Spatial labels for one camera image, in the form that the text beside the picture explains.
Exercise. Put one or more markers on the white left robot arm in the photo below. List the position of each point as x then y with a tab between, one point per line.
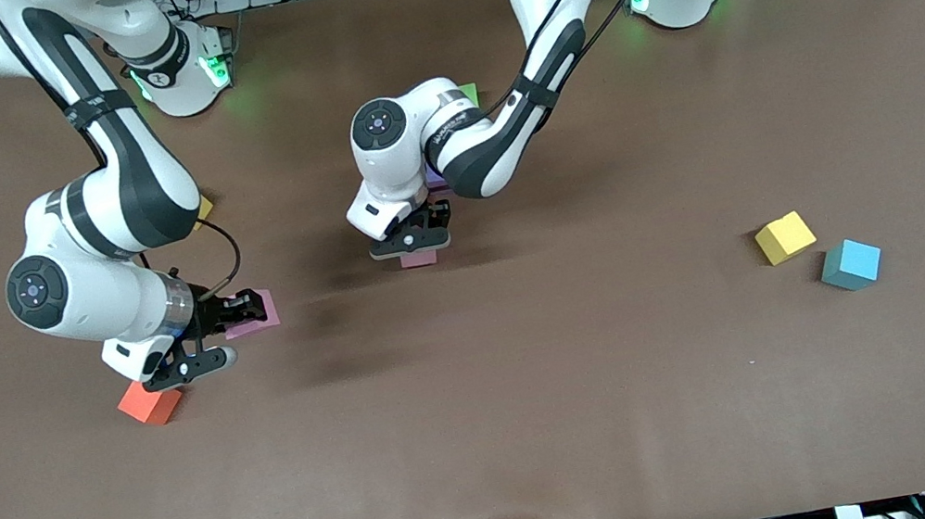
398	157

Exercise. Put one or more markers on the yellow foam cube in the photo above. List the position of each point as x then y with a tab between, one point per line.
204	210
785	237

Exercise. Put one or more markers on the purple foam cube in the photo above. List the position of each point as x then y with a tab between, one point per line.
436	179

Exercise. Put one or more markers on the orange foam cube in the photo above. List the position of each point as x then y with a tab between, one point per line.
150	408

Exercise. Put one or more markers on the cyan foam cube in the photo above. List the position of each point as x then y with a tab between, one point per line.
850	264

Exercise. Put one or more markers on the green foam cube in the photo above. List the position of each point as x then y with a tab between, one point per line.
470	93

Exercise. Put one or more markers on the pink foam cube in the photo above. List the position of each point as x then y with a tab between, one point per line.
418	258
270	315

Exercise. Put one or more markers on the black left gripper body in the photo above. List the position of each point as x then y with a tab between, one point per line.
433	211

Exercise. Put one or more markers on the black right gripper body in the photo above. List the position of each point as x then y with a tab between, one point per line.
215	317

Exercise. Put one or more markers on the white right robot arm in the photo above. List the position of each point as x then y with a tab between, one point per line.
103	301

